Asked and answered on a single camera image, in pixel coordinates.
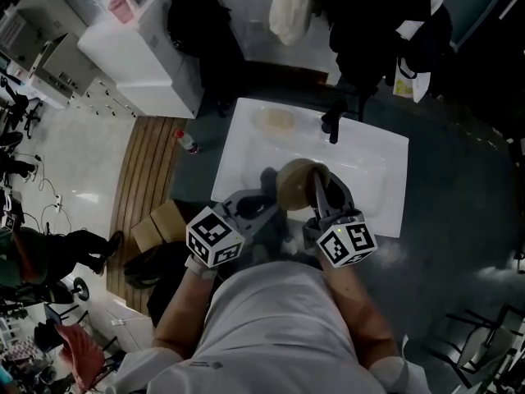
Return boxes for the person's right forearm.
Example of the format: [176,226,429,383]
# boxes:
[317,256,401,369]

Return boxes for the red plastic chair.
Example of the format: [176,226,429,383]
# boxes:
[55,322,107,393]

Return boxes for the black office chair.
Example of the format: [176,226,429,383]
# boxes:
[0,78,44,139]

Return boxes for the clear plastic bottle red cap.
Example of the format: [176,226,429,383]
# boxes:
[174,128,201,155]

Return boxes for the white sink basin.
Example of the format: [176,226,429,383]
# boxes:
[210,97,410,239]

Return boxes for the black frame chair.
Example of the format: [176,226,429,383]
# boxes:
[426,304,525,389]

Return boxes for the grey drawer cabinet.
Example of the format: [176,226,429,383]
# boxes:
[30,33,139,118]

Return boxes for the white appliance cabinet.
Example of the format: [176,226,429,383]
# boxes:
[77,0,206,119]

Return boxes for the brown cardboard box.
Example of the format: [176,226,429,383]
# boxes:
[130,199,189,254]

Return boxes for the black clothing and bags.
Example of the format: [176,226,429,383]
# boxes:
[323,0,454,98]

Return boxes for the clear oval dish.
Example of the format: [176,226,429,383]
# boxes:
[249,105,299,135]

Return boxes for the white shopping bag yellow print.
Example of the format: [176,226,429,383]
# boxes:
[392,55,431,103]

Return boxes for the black hanging jacket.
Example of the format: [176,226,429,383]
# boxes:
[167,0,247,114]

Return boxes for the black faucet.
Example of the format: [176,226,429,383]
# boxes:
[321,98,349,145]

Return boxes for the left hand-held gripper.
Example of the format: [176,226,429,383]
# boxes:
[186,186,284,269]

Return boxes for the person's left forearm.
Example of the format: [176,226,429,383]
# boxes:
[153,267,218,359]

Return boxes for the pink container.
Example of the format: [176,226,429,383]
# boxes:
[108,0,135,25]

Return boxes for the brown bowl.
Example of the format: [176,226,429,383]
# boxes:
[275,158,331,212]

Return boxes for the person's white shirt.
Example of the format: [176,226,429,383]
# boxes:
[106,260,431,394]

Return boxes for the black bag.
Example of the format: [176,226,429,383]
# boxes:
[122,240,206,328]

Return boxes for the wooden slatted platform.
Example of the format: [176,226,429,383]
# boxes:
[105,115,188,315]

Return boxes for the cream hanging garment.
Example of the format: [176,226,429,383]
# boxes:
[268,0,315,47]

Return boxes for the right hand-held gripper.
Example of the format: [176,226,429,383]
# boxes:
[302,169,378,269]

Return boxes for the white wrist band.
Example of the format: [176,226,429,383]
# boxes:
[184,254,217,281]

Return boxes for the dark blue cloth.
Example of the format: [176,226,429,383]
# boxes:
[258,166,283,204]

